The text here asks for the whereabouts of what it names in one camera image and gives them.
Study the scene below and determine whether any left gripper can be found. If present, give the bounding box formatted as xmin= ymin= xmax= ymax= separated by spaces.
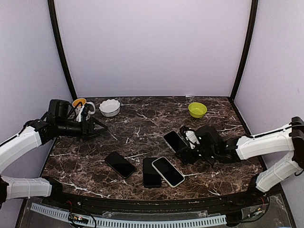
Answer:
xmin=56 ymin=116 xmax=108 ymax=143

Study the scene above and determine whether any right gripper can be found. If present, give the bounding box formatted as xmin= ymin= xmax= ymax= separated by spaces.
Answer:
xmin=175 ymin=143 xmax=217 ymax=165

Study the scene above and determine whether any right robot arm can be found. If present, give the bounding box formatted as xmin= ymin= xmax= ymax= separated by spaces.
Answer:
xmin=175 ymin=116 xmax=304 ymax=206

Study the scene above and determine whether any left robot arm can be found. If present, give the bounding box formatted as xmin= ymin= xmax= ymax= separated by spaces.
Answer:
xmin=0 ymin=99 xmax=108 ymax=207

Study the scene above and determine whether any phone in white case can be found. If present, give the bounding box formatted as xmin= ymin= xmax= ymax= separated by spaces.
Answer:
xmin=152 ymin=157 xmax=185 ymax=188

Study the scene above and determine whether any black phone left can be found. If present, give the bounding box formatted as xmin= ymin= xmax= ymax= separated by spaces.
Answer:
xmin=104 ymin=152 xmax=136 ymax=179

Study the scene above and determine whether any black phone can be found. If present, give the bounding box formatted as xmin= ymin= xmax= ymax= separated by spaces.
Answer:
xmin=104 ymin=152 xmax=136 ymax=179
xmin=142 ymin=157 xmax=162 ymax=188

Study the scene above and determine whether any black phone middle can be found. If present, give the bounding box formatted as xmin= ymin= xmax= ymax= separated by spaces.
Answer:
xmin=142 ymin=157 xmax=162 ymax=188

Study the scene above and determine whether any white scalloped bowl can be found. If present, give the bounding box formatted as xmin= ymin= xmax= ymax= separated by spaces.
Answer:
xmin=99 ymin=99 xmax=121 ymax=117

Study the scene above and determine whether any patterned mug yellow inside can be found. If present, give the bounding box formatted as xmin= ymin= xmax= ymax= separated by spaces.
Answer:
xmin=72 ymin=98 xmax=96 ymax=122

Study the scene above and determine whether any green bowl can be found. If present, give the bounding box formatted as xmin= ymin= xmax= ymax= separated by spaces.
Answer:
xmin=188 ymin=102 xmax=208 ymax=118

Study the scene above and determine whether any small circuit board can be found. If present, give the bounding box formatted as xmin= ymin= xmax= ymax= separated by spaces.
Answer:
xmin=68 ymin=213 xmax=89 ymax=224

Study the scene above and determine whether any black front table rail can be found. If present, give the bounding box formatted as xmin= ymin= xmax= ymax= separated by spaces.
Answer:
xmin=42 ymin=180 xmax=269 ymax=214

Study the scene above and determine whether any white slotted cable duct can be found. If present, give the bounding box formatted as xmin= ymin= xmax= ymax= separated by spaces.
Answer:
xmin=30 ymin=203 xmax=227 ymax=228

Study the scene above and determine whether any left black frame post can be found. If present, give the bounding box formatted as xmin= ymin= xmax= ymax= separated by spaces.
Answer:
xmin=47 ymin=0 xmax=77 ymax=100

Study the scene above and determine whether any black frame post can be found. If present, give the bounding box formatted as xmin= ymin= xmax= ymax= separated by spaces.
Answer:
xmin=229 ymin=0 xmax=258 ymax=102
xmin=47 ymin=0 xmax=77 ymax=100

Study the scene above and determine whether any right black frame post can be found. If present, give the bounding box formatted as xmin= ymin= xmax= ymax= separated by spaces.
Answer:
xmin=229 ymin=0 xmax=258 ymax=102

